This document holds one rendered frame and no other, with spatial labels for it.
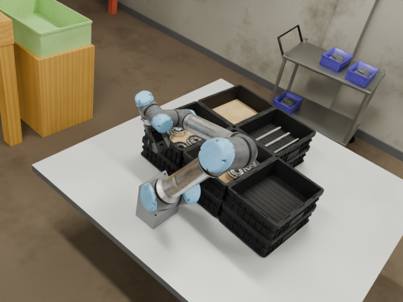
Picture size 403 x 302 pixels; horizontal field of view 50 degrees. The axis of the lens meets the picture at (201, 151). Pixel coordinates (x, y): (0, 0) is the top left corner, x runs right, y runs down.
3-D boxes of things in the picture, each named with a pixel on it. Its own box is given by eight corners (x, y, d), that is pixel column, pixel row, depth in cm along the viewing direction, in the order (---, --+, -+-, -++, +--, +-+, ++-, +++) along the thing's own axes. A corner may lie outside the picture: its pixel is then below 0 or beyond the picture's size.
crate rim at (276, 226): (276, 230, 184) (277, 227, 182) (225, 190, 198) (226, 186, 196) (324, 193, 209) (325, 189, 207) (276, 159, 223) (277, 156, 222)
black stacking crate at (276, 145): (270, 172, 229) (276, 156, 222) (229, 143, 243) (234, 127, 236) (310, 148, 254) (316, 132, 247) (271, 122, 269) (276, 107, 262)
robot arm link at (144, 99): (140, 106, 173) (129, 95, 178) (146, 124, 182) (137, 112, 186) (156, 97, 175) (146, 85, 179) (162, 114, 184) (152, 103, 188)
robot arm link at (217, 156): (169, 211, 186) (256, 161, 149) (141, 217, 176) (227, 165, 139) (161, 184, 189) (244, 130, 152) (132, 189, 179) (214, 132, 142)
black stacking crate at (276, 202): (269, 245, 190) (277, 227, 183) (220, 205, 204) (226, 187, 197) (316, 207, 215) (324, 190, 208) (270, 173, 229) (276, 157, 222)
